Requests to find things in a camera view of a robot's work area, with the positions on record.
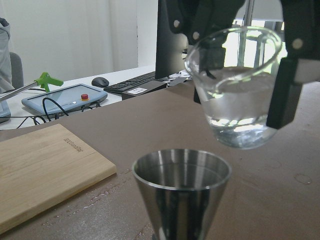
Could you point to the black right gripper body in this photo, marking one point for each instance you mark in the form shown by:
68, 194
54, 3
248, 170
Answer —
196, 19

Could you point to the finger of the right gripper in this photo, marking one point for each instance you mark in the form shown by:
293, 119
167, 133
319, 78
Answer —
291, 76
209, 61

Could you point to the clear glass measuring cup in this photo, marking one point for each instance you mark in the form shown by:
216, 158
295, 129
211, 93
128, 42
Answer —
237, 110

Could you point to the steel double jigger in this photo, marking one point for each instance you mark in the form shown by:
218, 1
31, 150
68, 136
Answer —
181, 190

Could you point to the black monitor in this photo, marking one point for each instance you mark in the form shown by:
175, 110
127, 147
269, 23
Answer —
169, 46

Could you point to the black keyboard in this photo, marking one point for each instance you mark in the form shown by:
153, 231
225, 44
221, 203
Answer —
132, 83

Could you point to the black computer mouse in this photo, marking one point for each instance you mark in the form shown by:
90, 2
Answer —
100, 82

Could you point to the bamboo cutting board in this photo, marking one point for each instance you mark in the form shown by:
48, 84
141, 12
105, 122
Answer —
40, 169

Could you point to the person in grey jacket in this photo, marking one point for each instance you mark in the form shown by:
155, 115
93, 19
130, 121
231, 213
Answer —
5, 59

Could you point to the blue teach pendant tablet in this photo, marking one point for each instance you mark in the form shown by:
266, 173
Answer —
5, 113

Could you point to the metal rod green handle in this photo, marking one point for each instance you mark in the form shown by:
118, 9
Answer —
43, 81

